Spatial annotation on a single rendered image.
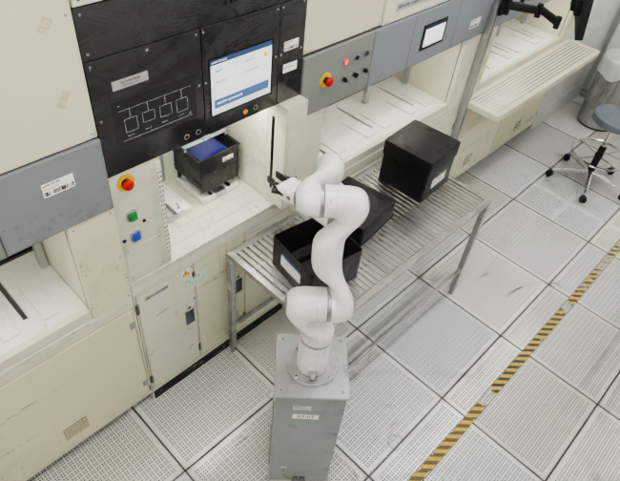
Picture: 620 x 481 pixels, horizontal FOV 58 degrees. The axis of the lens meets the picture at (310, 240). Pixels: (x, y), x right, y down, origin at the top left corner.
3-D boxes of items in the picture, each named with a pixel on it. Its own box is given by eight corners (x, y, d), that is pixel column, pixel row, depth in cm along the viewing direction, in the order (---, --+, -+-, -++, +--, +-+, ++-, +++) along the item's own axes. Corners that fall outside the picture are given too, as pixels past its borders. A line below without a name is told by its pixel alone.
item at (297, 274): (271, 262, 249) (272, 235, 237) (320, 240, 263) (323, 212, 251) (308, 303, 234) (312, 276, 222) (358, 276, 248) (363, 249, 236)
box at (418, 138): (421, 204, 287) (432, 164, 270) (376, 178, 299) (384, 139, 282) (448, 180, 304) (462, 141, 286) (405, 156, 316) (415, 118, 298)
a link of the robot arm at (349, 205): (304, 306, 196) (350, 308, 197) (305, 329, 186) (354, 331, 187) (317, 177, 170) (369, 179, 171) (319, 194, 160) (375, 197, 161)
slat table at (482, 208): (306, 426, 277) (321, 334, 224) (229, 350, 304) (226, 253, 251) (453, 293, 348) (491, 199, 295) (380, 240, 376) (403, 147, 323)
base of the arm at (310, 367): (338, 387, 207) (343, 360, 194) (286, 386, 206) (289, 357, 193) (336, 345, 221) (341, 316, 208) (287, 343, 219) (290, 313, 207)
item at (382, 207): (361, 246, 261) (364, 226, 252) (311, 218, 273) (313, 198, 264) (393, 216, 279) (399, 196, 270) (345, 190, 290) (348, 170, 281)
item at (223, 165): (199, 201, 253) (196, 144, 231) (173, 180, 262) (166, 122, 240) (240, 180, 266) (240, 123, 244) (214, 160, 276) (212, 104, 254)
